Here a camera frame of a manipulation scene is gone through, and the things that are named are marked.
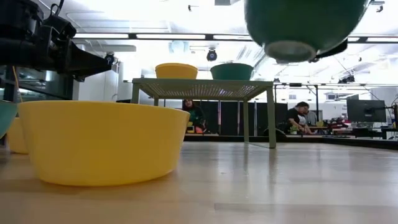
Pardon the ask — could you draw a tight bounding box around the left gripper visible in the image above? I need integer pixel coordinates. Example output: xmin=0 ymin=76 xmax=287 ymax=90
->
xmin=0 ymin=37 xmax=112 ymax=82

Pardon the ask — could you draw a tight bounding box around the teal floral patterned bowl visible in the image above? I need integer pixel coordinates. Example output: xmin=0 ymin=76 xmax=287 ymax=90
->
xmin=244 ymin=0 xmax=369 ymax=63
xmin=210 ymin=62 xmax=254 ymax=81
xmin=0 ymin=100 xmax=19 ymax=140

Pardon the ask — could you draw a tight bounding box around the yellow plastic bowl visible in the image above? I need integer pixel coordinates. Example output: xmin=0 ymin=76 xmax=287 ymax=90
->
xmin=17 ymin=100 xmax=191 ymax=187
xmin=154 ymin=62 xmax=199 ymax=80
xmin=6 ymin=116 xmax=30 ymax=155

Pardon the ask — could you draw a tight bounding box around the black computer monitor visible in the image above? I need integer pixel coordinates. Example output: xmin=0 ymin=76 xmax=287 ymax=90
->
xmin=346 ymin=98 xmax=387 ymax=123

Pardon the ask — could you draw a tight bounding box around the person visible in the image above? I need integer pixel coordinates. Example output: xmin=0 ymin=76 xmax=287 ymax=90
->
xmin=285 ymin=101 xmax=312 ymax=135
xmin=182 ymin=98 xmax=208 ymax=134
xmin=303 ymin=108 xmax=318 ymax=127

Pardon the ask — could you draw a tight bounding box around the black desk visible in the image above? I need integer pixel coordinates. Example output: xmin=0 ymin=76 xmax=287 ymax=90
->
xmin=307 ymin=124 xmax=398 ymax=140

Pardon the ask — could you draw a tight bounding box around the overhead light bar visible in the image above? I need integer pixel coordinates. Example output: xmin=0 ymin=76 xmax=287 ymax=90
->
xmin=73 ymin=32 xmax=398 ymax=44

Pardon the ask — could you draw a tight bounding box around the pale green perforated metal shelf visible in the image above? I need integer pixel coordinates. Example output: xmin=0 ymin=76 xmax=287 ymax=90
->
xmin=131 ymin=77 xmax=277 ymax=149

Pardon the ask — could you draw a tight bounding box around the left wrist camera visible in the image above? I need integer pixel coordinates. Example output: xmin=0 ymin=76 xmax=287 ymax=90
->
xmin=43 ymin=14 xmax=78 ymax=43

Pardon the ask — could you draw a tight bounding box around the black aluminium rig frame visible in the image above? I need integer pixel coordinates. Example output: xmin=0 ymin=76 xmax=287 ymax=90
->
xmin=183 ymin=133 xmax=398 ymax=151

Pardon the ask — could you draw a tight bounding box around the black partition wall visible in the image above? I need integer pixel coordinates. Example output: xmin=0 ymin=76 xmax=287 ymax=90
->
xmin=198 ymin=100 xmax=289 ymax=137

